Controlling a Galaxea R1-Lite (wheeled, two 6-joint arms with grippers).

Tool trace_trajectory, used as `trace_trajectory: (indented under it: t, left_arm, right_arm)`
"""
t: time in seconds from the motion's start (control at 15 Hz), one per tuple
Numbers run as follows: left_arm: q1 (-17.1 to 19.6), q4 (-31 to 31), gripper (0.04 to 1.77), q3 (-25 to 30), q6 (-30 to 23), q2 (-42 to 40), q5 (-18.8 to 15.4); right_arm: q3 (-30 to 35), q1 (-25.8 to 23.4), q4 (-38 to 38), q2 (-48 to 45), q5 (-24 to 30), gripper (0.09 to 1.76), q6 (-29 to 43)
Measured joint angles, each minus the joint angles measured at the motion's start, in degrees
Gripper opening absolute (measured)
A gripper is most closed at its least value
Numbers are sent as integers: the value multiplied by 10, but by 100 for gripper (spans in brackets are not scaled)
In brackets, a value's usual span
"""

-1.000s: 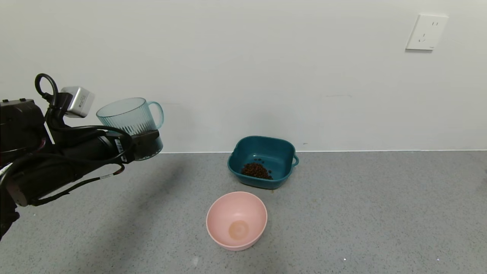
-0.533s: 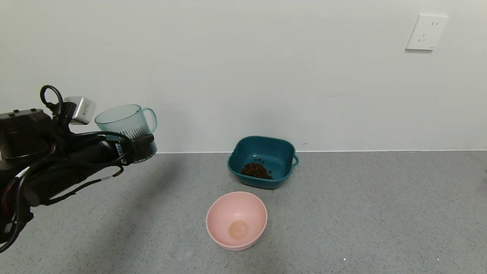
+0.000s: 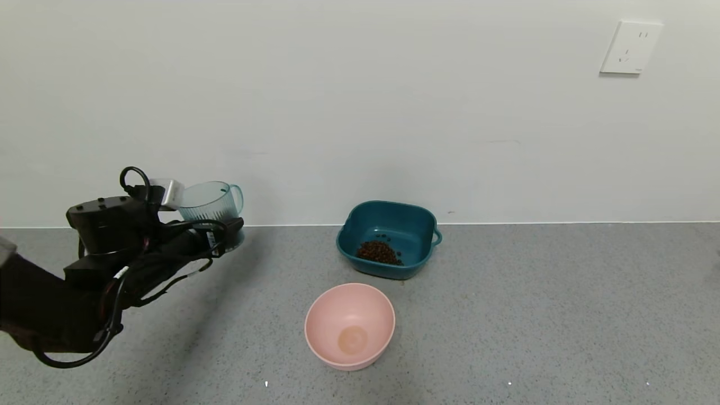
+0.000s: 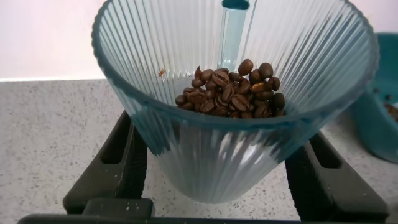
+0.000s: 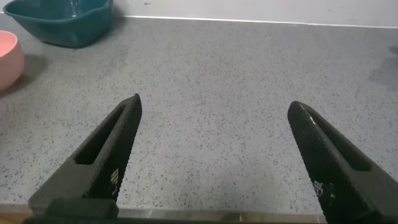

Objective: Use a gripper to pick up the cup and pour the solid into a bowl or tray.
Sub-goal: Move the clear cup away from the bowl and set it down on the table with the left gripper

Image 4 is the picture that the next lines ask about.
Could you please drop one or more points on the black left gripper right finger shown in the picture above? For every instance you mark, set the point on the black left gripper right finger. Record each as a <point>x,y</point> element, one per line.
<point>335,193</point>

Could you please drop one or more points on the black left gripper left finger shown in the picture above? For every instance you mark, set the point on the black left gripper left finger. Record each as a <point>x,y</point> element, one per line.
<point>109,174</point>

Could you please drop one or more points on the transparent teal ribbed cup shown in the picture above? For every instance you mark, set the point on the transparent teal ribbed cup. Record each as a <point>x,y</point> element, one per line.
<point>217,161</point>

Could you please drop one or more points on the roasted coffee beans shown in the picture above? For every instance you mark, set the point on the roasted coffee beans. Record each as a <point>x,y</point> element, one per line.
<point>230,93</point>

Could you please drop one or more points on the teal square plastic tray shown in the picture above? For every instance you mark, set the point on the teal square plastic tray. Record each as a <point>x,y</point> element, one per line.
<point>373,130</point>

